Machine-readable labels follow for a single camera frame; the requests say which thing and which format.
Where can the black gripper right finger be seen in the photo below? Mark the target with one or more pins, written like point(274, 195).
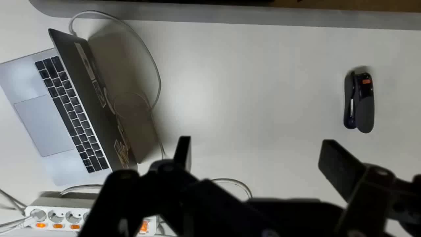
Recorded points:
point(340, 167)

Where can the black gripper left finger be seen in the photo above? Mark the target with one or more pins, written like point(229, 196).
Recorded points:
point(182, 155)

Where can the silver laptop with stickers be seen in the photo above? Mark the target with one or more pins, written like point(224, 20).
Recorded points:
point(65, 105)

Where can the black stapler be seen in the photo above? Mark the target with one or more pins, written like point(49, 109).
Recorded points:
point(360, 105)

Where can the white power strip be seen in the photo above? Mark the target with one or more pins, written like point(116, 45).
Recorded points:
point(60, 212)

